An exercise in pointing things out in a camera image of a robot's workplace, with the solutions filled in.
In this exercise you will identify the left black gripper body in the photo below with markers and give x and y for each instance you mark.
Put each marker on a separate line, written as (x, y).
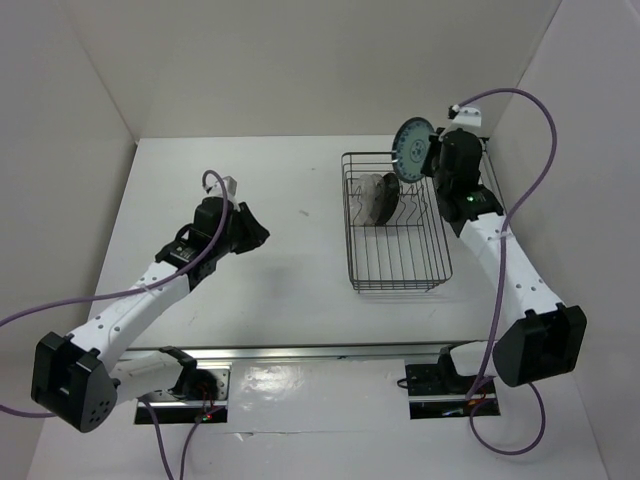
(234, 240)

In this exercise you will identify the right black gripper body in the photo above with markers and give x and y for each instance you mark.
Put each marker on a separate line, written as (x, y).
(431, 153)

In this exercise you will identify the blue white patterned plate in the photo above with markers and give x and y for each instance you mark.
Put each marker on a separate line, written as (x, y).
(409, 149)

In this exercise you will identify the black glossy plate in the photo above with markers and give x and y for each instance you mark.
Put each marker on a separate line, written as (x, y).
(390, 198)

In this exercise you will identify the clear square glass plate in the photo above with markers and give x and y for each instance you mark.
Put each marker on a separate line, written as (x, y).
(376, 189)

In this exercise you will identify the clear textured glass plate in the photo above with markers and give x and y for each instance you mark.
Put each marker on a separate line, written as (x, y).
(360, 202)

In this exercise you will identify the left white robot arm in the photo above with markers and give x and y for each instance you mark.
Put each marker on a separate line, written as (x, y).
(81, 377)

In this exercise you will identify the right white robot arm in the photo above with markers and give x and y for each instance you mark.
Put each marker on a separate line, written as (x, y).
(533, 334)

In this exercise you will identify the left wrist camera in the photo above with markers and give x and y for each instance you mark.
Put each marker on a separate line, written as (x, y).
(215, 187)

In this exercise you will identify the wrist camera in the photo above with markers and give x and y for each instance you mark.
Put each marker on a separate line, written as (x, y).
(215, 187)
(465, 116)

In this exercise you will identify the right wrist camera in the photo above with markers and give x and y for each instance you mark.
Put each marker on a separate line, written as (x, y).
(465, 116)

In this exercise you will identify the metal wire dish rack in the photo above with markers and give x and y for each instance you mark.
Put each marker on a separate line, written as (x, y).
(411, 251)

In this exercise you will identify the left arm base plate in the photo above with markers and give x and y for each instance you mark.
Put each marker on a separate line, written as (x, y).
(206, 401)

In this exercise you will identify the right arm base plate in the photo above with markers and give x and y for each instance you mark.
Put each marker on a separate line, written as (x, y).
(437, 391)

